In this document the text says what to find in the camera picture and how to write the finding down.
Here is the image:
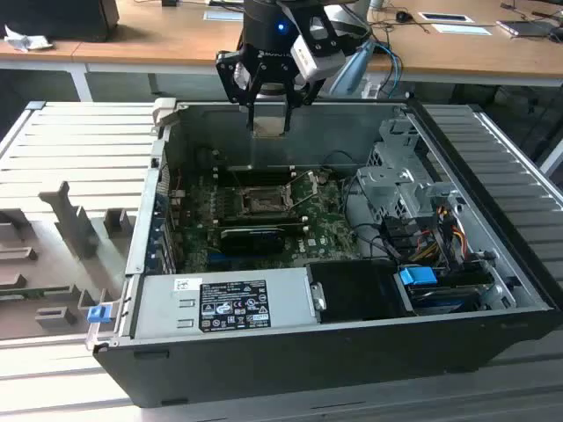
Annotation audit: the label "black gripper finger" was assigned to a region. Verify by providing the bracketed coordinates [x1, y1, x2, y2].
[281, 69, 327, 133]
[215, 48, 266, 132]

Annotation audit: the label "silver CPU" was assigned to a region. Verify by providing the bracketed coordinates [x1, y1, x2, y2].
[252, 114, 287, 139]

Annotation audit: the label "metal socket cover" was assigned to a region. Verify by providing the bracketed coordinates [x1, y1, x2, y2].
[283, 169, 320, 211]

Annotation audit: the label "CPU socket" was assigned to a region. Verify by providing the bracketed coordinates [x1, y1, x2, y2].
[223, 184, 294, 219]

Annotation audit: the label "blue expansion slot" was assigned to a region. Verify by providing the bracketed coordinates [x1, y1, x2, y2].
[205, 250, 230, 272]

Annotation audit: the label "black plastic bay cover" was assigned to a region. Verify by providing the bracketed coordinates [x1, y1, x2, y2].
[305, 258, 417, 325]

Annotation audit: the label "grey plastic case latch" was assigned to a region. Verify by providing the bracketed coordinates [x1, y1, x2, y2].
[151, 97, 178, 129]

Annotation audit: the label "green motherboard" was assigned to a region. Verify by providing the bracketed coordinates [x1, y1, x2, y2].
[169, 169, 366, 273]

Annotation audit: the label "metal drive cage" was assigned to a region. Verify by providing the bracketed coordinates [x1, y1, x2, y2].
[355, 116, 467, 229]

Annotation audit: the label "black graphics card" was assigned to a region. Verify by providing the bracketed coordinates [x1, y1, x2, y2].
[218, 224, 286, 257]

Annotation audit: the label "large wooden desk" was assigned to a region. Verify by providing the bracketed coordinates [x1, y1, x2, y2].
[72, 0, 563, 96]

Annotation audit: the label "small wooden desk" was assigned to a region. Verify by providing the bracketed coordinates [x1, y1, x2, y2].
[0, 25, 116, 103]

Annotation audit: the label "black box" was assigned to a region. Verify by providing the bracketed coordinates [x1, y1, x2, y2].
[0, 0, 120, 43]

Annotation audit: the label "crumpled white paper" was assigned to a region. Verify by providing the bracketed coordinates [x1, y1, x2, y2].
[4, 24, 54, 53]

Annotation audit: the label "hard disk in blue carrier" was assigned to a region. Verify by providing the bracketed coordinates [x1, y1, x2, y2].
[395, 266, 496, 317]

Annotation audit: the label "silver power supply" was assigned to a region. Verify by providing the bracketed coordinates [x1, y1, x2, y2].
[131, 266, 318, 340]

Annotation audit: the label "grey parts rack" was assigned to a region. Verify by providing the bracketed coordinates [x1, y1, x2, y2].
[0, 179, 138, 340]

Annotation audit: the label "black PC case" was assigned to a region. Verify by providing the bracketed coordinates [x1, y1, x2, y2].
[90, 98, 563, 410]

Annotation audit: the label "green RAM stick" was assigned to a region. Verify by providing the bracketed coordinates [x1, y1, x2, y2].
[0, 285, 71, 302]

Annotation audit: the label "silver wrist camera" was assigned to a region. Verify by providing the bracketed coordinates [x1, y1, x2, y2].
[289, 12, 347, 84]

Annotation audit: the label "silver desk cable plate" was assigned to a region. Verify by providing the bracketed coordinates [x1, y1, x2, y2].
[202, 9, 244, 22]
[417, 11, 475, 24]

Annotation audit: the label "thin black loop cable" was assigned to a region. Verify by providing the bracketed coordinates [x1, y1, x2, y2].
[325, 150, 367, 178]

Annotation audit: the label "blue cable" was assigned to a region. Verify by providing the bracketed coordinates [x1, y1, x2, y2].
[372, 40, 404, 97]

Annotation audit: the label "thick dark cable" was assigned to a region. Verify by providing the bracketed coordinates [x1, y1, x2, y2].
[342, 175, 397, 263]

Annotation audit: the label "yellow orange power wires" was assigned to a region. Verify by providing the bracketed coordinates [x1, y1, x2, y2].
[411, 228, 467, 265]

